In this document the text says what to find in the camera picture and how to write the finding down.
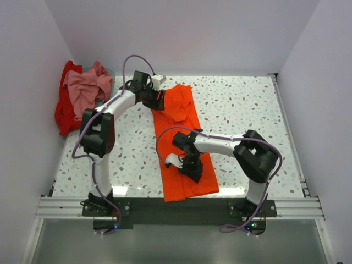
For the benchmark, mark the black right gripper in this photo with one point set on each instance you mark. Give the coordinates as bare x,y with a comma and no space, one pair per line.
194,174

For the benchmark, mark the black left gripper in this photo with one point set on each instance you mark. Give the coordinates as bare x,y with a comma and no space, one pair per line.
157,104

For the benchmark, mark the orange t shirt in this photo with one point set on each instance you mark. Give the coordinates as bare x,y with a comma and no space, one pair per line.
180,114

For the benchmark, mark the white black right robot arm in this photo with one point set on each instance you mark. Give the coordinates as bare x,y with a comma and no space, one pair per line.
258,159

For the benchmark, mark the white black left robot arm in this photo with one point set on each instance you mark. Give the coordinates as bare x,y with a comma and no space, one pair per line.
97,136

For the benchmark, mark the pink t shirt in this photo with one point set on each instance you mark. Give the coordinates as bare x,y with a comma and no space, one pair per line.
88,88

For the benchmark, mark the red t shirt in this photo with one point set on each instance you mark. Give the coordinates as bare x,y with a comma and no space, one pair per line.
64,113

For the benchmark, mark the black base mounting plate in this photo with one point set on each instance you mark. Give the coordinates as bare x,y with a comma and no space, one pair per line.
108,225

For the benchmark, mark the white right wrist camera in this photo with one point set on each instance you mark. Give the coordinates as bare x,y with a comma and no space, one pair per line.
174,160

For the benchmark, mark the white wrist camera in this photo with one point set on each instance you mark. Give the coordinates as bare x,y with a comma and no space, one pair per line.
157,81
174,160

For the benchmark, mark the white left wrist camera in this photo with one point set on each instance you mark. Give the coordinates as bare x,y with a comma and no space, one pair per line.
157,81

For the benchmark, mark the aluminium front frame rail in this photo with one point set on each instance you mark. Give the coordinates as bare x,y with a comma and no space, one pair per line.
278,209

